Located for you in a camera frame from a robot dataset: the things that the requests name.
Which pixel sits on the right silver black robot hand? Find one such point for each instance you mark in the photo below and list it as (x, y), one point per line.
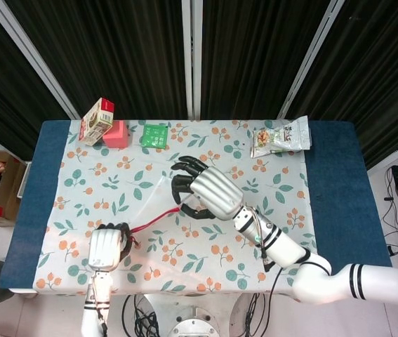
(214, 191)

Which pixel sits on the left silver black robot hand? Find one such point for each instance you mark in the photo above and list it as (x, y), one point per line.
(105, 247)

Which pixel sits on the clear zip bag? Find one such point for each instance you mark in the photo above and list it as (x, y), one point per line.
(156, 219)

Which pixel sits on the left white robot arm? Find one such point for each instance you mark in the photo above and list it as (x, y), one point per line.
(97, 302)

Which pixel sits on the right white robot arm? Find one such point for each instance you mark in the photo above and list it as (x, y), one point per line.
(311, 274)

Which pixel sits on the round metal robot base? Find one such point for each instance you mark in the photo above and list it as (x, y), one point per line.
(193, 323)

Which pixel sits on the silver green nut snack bag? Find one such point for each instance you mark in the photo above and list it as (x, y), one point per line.
(279, 138)

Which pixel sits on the white orange-fruit print tablecloth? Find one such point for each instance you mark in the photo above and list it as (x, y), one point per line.
(226, 267)

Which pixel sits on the green sachet packet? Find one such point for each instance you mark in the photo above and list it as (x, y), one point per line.
(154, 136)

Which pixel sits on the pink foam cube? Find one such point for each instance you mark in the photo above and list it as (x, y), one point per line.
(116, 135)

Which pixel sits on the blue padded table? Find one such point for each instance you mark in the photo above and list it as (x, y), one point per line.
(335, 182)

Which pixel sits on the brown red drink carton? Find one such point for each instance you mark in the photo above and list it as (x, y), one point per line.
(95, 124)

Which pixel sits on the black pleated curtain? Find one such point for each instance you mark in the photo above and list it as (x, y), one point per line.
(114, 45)

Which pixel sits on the white frame post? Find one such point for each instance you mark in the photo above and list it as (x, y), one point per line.
(37, 59)
(191, 56)
(314, 56)

